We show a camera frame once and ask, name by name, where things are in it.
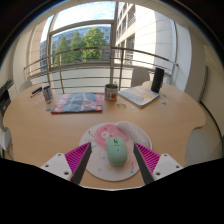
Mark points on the strawberry print tin can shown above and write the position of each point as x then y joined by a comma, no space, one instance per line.
47,94

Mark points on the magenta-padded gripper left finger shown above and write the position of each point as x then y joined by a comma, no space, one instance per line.
77,156

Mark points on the black office printer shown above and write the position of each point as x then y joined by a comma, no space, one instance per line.
5,95

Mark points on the red and dark magazine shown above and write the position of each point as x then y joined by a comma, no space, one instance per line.
78,103

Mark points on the curved metal railing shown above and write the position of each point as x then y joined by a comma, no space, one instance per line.
122,66

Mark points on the small printed sticker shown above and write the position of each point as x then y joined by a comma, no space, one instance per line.
48,109
121,106

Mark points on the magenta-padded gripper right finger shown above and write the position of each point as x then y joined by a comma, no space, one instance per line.
149,158

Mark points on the black speaker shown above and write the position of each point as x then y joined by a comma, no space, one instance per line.
157,80

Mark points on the small colourful tin can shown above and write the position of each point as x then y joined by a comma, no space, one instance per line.
111,92

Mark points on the mint green computer mouse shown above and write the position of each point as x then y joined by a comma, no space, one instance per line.
116,151

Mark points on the white illustrated book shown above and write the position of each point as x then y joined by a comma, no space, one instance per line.
139,96

